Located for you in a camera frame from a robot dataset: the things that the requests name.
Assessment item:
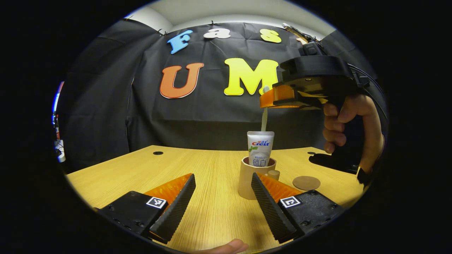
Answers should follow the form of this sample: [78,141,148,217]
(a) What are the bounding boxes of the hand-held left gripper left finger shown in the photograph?
[97,173,196,244]

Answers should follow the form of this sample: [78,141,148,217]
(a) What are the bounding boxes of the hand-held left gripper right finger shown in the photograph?
[251,173,346,244]

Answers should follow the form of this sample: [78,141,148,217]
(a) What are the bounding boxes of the pale green toothbrush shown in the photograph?
[261,86,270,132]

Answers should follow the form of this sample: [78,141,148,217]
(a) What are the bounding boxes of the beige cup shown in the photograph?
[238,156,280,201]

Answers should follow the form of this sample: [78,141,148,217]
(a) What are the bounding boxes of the round brown coaster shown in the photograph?
[292,176,321,191]

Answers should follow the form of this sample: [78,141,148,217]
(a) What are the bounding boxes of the white toothpaste tube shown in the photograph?
[247,131,275,167]

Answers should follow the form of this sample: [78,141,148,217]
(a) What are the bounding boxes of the wooden desktop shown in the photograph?
[66,145,364,254]

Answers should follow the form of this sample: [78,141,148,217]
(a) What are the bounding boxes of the black backdrop cloth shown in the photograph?
[58,18,389,173]

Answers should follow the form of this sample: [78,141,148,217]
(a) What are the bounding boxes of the computer monitor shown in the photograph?
[52,81,65,114]

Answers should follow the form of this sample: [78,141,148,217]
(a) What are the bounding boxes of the black cable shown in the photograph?
[348,63,389,122]

